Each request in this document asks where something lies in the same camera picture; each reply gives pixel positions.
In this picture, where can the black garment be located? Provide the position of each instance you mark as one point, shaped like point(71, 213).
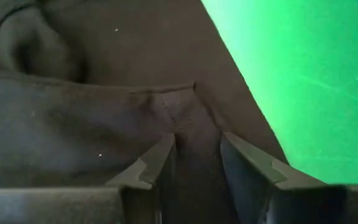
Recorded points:
point(104, 77)

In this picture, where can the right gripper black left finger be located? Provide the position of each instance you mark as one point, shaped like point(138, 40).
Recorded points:
point(73, 205)

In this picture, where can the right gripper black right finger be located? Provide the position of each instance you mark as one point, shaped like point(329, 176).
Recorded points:
point(291, 205)

